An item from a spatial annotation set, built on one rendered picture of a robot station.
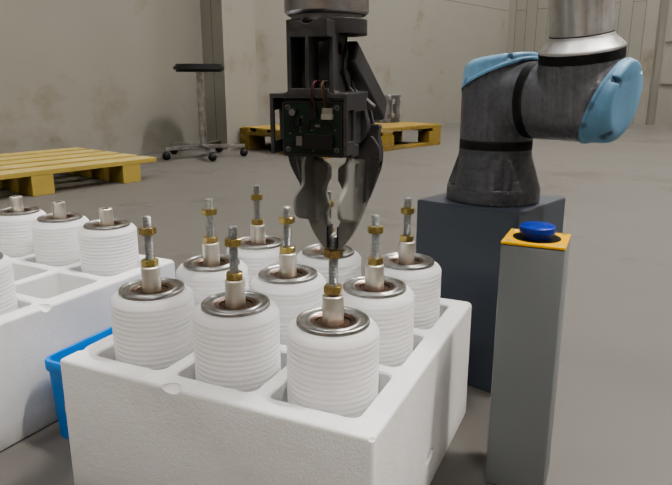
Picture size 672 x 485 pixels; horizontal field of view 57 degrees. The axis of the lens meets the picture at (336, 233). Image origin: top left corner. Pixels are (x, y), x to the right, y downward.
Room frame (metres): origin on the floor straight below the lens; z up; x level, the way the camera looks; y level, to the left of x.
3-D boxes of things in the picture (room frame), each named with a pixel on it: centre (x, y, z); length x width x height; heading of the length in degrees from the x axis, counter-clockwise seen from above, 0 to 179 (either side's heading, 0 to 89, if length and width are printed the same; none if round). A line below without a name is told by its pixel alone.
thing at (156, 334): (0.69, 0.22, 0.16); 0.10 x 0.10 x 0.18
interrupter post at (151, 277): (0.69, 0.22, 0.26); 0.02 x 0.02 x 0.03
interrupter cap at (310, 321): (0.59, 0.00, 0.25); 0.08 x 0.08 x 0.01
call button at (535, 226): (0.69, -0.23, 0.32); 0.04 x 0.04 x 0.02
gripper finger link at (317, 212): (0.58, 0.03, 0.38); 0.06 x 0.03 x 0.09; 161
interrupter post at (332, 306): (0.59, 0.00, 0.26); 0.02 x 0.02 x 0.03
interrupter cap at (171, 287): (0.69, 0.22, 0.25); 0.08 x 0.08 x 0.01
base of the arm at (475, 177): (1.01, -0.26, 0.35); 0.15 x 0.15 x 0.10
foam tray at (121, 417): (0.75, 0.06, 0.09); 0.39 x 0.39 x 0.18; 65
